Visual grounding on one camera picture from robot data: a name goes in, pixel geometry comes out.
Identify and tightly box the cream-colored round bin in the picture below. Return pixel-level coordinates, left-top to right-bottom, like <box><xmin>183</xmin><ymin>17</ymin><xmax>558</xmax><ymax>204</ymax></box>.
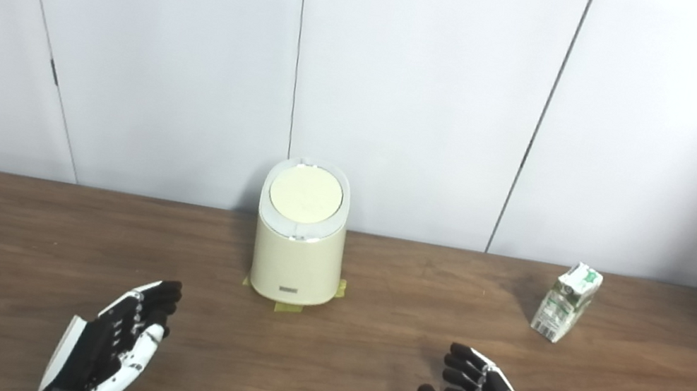
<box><xmin>243</xmin><ymin>151</ymin><xmax>360</xmax><ymax>312</ymax></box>

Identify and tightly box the cream round bin lid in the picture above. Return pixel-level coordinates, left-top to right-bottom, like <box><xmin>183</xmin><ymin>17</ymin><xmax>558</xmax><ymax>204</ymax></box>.
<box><xmin>265</xmin><ymin>161</ymin><xmax>347</xmax><ymax>229</ymax></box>

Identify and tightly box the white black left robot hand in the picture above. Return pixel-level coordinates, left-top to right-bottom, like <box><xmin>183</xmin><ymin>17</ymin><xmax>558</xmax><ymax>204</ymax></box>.
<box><xmin>38</xmin><ymin>260</ymin><xmax>186</xmax><ymax>391</ymax></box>

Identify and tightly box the white green milk carton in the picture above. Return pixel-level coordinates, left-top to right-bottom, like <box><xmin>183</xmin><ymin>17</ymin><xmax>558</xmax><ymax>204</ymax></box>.
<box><xmin>528</xmin><ymin>255</ymin><xmax>606</xmax><ymax>350</ymax></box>

